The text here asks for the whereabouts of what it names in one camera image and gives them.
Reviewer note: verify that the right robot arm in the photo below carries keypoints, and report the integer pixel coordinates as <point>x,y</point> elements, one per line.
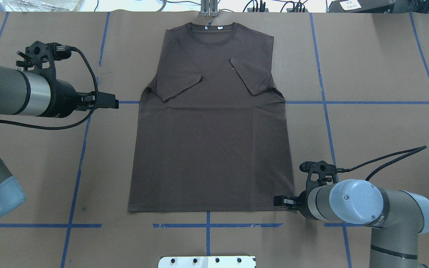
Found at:
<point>396,217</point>

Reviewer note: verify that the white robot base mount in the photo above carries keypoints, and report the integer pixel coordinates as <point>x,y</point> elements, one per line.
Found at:
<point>208,262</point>

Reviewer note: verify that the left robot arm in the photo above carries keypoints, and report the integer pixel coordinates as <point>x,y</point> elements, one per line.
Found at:
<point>38,93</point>

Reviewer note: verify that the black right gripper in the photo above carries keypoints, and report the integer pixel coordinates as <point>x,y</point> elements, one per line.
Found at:
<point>304,203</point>

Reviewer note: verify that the aluminium frame post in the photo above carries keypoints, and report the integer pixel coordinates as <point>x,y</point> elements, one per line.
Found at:
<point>209,8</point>

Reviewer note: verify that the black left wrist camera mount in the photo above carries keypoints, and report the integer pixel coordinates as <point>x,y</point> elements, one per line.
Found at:
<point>39,58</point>

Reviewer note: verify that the dark brown t-shirt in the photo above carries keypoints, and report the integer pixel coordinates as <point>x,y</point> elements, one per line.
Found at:
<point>212,133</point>

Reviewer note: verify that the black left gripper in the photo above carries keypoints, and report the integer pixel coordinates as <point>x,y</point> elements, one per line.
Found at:
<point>63,98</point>

